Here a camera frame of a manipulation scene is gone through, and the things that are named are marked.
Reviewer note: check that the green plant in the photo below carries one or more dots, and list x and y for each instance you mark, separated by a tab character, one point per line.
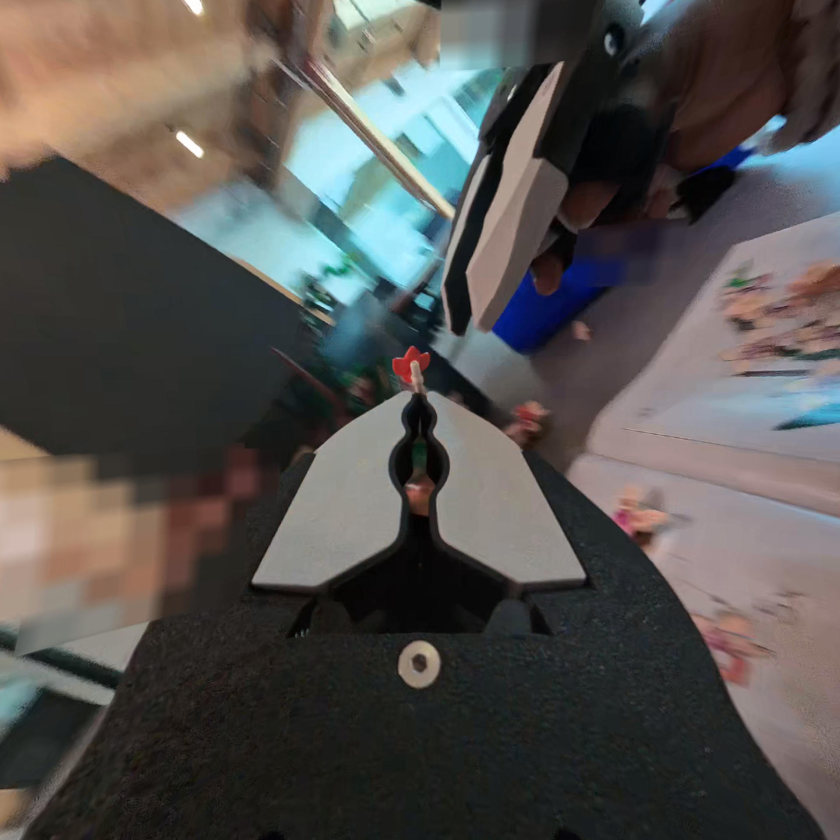
328	282

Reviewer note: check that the red brick flower stem piece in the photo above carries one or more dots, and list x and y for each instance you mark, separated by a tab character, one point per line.
408	361

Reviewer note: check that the blue plastic container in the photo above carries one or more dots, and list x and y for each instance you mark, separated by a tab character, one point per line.
544	315

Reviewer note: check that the open brick instruction booklet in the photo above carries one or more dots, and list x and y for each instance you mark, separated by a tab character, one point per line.
689	394

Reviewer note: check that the ceiling light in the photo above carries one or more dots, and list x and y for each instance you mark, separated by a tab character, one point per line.
190	144
193	6

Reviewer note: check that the peach brick piece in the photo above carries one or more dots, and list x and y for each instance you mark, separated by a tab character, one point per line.
581	331

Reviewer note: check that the person's right hand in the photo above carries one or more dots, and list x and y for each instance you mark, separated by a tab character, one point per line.
722	79

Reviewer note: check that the grey desk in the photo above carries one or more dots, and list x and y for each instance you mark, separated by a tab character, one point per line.
787	558

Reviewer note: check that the pink brick flower piece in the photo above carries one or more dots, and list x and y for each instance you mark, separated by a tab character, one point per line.
528	420
640	518
732	640

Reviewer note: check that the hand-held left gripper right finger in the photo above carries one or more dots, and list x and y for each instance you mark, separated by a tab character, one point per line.
499	512

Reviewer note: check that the person's right forearm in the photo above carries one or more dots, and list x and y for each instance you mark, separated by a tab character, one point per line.
820	65

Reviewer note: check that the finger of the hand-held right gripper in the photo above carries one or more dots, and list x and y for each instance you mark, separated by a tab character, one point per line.
474	187
518	229

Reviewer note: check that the black board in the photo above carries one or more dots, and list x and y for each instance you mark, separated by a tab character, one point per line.
131	295

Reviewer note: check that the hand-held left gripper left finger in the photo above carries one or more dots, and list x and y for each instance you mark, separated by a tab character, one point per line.
341	512

